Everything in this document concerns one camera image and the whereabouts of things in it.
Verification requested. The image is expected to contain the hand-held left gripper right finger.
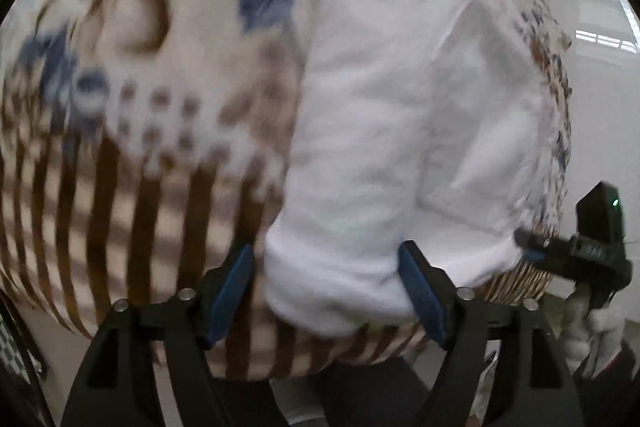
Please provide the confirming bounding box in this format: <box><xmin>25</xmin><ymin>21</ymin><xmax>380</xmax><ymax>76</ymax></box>
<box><xmin>398</xmin><ymin>241</ymin><xmax>586</xmax><ymax>427</ymax></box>

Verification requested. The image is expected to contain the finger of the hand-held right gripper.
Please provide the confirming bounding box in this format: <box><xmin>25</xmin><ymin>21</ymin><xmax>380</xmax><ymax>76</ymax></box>
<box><xmin>514</xmin><ymin>227</ymin><xmax>552</xmax><ymax>269</ymax></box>

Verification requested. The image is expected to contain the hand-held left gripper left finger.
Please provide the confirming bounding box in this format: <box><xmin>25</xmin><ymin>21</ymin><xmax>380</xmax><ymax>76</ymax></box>
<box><xmin>60</xmin><ymin>244</ymin><xmax>256</xmax><ymax>427</ymax></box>

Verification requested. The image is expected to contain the white towel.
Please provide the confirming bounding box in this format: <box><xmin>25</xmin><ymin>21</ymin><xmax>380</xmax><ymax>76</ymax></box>
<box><xmin>262</xmin><ymin>0</ymin><xmax>556</xmax><ymax>338</ymax></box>

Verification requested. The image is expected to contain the person's right forearm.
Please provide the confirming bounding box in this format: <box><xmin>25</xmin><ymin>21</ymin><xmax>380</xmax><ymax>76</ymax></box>
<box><xmin>572</xmin><ymin>342</ymin><xmax>640</xmax><ymax>427</ymax></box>

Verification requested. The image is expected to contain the person's right hand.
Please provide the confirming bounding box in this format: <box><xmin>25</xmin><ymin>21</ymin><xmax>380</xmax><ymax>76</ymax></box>
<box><xmin>560</xmin><ymin>284</ymin><xmax>626</xmax><ymax>375</ymax></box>

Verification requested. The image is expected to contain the person's dark trouser leg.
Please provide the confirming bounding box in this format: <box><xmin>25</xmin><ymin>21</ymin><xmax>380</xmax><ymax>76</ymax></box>
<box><xmin>270</xmin><ymin>354</ymin><xmax>433</xmax><ymax>427</ymax></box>

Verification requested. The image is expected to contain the floral plush blanket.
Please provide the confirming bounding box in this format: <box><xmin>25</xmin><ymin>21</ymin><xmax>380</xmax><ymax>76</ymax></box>
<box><xmin>0</xmin><ymin>0</ymin><xmax>573</xmax><ymax>380</ymax></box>

